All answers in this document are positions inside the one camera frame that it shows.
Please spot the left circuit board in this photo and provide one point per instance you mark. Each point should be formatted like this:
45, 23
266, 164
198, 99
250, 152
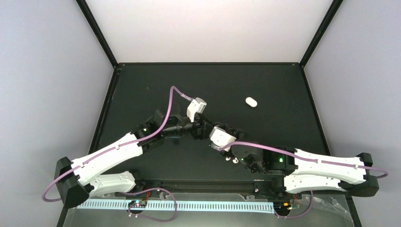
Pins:
137, 204

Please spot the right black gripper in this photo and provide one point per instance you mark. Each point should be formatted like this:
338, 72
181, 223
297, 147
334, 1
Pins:
233, 131

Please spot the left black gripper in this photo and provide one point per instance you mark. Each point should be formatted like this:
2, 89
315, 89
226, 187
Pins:
200, 133

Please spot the light blue cable duct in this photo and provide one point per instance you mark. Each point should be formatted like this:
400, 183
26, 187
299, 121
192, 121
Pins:
208, 206

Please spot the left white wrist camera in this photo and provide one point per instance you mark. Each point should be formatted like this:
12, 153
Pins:
196, 106

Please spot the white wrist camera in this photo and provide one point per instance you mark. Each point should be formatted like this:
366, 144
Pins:
219, 138
196, 106

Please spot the right circuit board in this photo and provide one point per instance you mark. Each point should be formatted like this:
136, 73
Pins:
286, 206

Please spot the white charging case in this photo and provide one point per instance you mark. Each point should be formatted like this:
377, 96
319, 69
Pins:
251, 102

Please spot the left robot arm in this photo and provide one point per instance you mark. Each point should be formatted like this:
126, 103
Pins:
82, 178

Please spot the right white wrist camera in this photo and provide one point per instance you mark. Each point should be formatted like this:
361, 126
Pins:
219, 138

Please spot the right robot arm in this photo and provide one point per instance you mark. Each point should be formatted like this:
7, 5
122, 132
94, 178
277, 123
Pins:
293, 170

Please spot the circuit board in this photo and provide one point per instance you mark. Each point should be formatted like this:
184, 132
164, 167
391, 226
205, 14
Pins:
137, 204
286, 206

